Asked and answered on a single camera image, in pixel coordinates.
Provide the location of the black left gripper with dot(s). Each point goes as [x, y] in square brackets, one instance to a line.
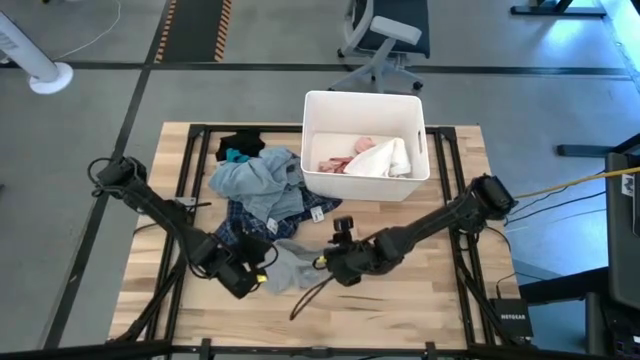
[239, 277]

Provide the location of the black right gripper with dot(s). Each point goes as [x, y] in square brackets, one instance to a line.
[355, 262]

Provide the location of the blue plaid shirt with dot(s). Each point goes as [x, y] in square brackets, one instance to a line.
[240, 225]

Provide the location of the grey garment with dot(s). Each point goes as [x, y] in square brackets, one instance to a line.
[295, 265]

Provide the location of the blue denim garment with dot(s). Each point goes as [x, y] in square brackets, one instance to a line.
[295, 195]

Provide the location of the salmon pink garment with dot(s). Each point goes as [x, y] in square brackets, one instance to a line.
[332, 165]

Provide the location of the light blue towel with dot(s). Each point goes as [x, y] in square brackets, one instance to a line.
[245, 177]

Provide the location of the light pink garment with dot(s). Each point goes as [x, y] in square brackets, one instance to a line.
[364, 145]

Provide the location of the teal garment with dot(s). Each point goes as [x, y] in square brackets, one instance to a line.
[235, 157]

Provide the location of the black garment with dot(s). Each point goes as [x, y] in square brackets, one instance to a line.
[242, 142]

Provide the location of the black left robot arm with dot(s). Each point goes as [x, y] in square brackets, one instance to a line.
[160, 212]

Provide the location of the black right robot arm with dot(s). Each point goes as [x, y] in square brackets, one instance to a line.
[440, 220]

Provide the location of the white paper clothing tag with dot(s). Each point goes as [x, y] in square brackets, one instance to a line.
[272, 226]
[316, 214]

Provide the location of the white plastic bin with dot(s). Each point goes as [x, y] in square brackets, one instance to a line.
[360, 112]

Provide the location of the grey blue office chair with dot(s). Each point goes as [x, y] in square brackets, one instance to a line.
[395, 30]

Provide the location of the hazard striped floor mat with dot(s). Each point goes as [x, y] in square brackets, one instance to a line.
[192, 30]

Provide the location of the black desk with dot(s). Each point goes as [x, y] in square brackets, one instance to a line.
[622, 240]

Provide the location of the black desk foot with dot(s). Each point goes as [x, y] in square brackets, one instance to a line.
[550, 10]

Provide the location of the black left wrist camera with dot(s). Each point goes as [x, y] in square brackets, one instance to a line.
[255, 248]

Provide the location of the black metal table frame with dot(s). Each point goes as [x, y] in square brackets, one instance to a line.
[280, 128]

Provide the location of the black Netgear switch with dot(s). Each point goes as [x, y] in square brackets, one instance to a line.
[511, 317]

